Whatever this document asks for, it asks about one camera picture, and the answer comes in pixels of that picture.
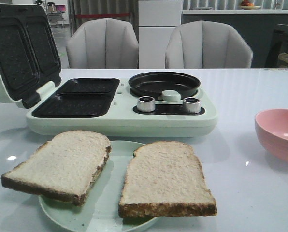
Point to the fruit plate on counter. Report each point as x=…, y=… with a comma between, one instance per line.
x=247, y=5

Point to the black round frying pan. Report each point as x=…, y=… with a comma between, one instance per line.
x=154, y=83

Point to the right grey upholstered chair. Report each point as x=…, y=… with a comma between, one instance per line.
x=207, y=45

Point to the left silver control knob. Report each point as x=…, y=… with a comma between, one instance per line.
x=146, y=104

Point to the right silver control knob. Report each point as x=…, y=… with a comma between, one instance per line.
x=191, y=105

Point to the white cabinet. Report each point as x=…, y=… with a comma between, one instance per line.
x=156, y=21

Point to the bread slice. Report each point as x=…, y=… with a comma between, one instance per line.
x=165, y=179
x=62, y=169

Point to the light green round plate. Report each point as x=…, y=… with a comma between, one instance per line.
x=100, y=211

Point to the left grey upholstered chair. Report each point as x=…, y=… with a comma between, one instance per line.
x=103, y=44

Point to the pink bowl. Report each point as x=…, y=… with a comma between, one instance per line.
x=272, y=131

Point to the grey upholstered chair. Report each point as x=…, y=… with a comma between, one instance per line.
x=103, y=44
x=207, y=45

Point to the silver control knob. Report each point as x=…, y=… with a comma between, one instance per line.
x=191, y=105
x=146, y=104

